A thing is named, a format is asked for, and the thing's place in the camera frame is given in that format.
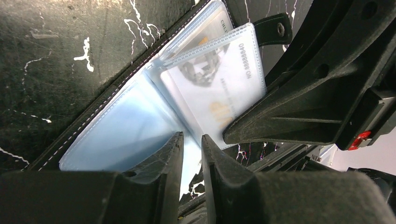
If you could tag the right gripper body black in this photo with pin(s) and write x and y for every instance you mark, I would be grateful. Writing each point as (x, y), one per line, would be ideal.
(374, 116)

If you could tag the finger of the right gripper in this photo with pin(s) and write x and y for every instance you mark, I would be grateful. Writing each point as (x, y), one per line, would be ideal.
(316, 86)
(323, 17)

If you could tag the black leather card holder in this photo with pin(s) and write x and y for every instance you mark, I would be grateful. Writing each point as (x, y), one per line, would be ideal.
(136, 116)

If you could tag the white VIP card in sleeve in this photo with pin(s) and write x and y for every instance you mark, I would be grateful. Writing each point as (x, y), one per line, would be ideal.
(212, 84)

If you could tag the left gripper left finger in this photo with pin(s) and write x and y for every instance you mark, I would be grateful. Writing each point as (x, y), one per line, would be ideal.
(146, 194)

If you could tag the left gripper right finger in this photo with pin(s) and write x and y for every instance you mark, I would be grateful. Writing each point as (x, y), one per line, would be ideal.
(236, 195)

